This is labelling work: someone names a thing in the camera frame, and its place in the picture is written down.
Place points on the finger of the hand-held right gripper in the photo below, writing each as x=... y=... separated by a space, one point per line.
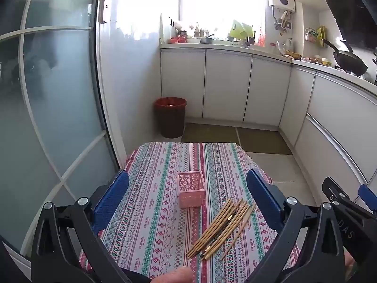
x=368 y=196
x=353 y=221

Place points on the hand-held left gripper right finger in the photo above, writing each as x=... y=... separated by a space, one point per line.
x=263 y=197

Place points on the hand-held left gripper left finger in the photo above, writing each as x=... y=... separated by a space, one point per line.
x=113 y=196

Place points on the pile of bamboo chopsticks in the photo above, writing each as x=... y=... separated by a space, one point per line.
x=218 y=230

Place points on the pink plastic basket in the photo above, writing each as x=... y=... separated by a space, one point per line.
x=191 y=197

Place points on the person's right hand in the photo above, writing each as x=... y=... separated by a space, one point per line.
x=349 y=259

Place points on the patterned striped tablecloth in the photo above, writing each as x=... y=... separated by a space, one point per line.
x=153 y=212

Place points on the olive floor mat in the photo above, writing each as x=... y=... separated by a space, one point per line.
x=265 y=141
x=210 y=134

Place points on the red and brown trash bin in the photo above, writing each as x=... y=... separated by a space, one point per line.
x=169 y=121

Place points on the frosted glass door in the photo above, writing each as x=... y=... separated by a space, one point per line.
x=59 y=94

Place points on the white kitchen cabinets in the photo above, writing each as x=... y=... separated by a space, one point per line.
x=226 y=85

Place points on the black wok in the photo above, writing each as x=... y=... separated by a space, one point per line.
x=350 y=62

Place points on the yellow cup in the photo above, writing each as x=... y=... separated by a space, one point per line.
x=326 y=62

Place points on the plate of food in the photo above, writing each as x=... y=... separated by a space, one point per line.
x=292 y=55

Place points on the glass pitcher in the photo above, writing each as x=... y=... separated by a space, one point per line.
x=282 y=48

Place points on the red bottle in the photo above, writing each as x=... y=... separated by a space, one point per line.
x=260 y=37

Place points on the yellow packets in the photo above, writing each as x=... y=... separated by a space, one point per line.
x=320 y=35

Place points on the small metal pot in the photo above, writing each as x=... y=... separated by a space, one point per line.
x=206 y=39

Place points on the red bowls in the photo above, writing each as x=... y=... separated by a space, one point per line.
x=176 y=39

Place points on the yellow-green plastic bag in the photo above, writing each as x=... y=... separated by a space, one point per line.
x=240 y=29

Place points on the white bowl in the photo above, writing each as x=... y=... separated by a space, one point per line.
x=193 y=40

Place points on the black range hood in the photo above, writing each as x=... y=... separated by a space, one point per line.
x=353 y=11

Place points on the bright window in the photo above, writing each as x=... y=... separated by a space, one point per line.
x=223 y=3

